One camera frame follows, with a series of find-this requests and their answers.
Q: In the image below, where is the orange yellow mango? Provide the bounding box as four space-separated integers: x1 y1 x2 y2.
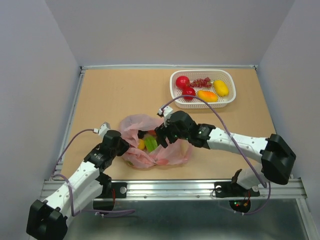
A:
197 90 218 103

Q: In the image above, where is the red apple lower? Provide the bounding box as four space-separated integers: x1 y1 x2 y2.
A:
182 86 196 101

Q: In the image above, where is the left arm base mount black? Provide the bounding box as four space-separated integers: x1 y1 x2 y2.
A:
96 181 128 199

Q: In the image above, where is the green starfruit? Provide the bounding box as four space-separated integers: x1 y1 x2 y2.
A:
144 136 158 153

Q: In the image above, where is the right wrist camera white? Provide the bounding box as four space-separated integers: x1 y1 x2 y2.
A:
157 106 173 124

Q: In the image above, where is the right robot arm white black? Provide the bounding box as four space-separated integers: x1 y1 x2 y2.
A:
155 110 296 195

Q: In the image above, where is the orange peach fruit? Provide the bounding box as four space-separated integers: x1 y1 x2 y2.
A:
148 130 157 136

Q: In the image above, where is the yellow starfruit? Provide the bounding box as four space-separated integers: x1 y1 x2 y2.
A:
137 139 146 151

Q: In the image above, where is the pink plastic bag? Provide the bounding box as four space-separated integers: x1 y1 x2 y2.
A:
119 114 193 169

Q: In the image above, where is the red apple upper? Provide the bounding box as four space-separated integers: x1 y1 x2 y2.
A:
175 75 190 90

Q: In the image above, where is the dark grape bunch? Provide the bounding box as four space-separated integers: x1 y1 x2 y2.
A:
137 130 148 139

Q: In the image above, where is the red grape bunch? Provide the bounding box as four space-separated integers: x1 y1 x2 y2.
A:
189 77 212 88

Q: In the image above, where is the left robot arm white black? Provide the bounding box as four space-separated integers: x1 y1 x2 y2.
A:
26 129 130 240

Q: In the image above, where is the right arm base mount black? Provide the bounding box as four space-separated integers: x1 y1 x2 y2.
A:
211 169 260 198

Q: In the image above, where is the yellow lemon fruit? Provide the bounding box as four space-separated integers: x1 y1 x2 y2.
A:
213 80 229 97

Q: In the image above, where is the red apple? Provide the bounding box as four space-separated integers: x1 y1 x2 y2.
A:
182 86 196 101
175 75 190 90

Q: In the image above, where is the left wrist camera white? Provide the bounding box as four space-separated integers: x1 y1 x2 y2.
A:
93 122 111 138

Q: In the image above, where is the aluminium front rail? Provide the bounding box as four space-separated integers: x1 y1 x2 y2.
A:
40 178 307 202

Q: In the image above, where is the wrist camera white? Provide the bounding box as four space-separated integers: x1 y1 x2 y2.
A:
157 106 173 124
93 122 111 138

